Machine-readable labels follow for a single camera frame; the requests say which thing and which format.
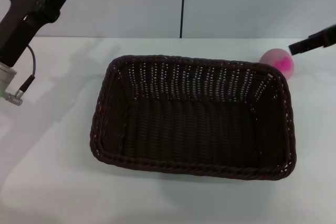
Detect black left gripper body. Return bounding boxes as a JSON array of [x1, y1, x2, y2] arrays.
[[0, 0, 65, 68]]

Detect grey cable with black plug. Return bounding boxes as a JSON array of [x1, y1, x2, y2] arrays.
[[18, 45, 37, 94]]

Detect dark woven plastic basket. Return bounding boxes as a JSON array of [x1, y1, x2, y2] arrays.
[[90, 55, 297, 182]]

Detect silver metal cable connector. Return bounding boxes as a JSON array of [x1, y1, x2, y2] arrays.
[[4, 89, 24, 106]]

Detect pink ball with magenta patch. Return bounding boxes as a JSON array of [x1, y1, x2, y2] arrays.
[[259, 48, 295, 82]]

